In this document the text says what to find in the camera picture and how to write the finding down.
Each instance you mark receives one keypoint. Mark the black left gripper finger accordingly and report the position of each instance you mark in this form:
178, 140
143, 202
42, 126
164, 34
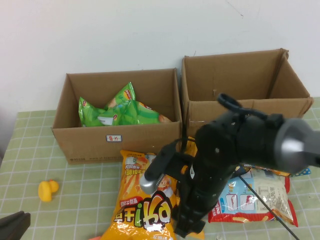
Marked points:
11, 218
13, 231

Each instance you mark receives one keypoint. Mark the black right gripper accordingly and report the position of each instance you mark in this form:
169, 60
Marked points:
200, 195

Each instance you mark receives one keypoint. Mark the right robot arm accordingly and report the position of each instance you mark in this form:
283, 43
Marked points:
250, 140

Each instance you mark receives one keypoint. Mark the large orange snack bag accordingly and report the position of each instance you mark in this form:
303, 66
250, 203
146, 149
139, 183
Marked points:
140, 215

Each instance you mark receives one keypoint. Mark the yellow rubber duck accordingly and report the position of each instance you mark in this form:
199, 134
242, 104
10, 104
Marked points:
47, 191

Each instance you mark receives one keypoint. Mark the green checked tablecloth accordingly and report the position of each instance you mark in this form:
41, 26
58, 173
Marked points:
75, 200

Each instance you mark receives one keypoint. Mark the orange red item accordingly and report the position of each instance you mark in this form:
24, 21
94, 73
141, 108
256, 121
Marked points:
95, 238

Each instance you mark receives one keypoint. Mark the red white shrimp cracker bag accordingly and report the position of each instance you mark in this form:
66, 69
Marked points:
265, 195

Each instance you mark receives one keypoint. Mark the cardboard box with printed base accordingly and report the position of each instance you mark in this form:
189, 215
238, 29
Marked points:
82, 147

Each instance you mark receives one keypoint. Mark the white blue-bordered label sticker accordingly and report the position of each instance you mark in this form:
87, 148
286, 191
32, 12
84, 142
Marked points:
114, 138

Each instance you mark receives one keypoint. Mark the blue Vikar chips bag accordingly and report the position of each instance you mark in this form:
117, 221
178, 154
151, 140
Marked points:
301, 172

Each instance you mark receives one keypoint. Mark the cardboard box with taped front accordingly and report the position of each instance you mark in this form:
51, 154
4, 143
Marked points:
225, 80

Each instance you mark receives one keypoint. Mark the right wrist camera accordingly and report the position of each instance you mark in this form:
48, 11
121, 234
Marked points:
155, 170

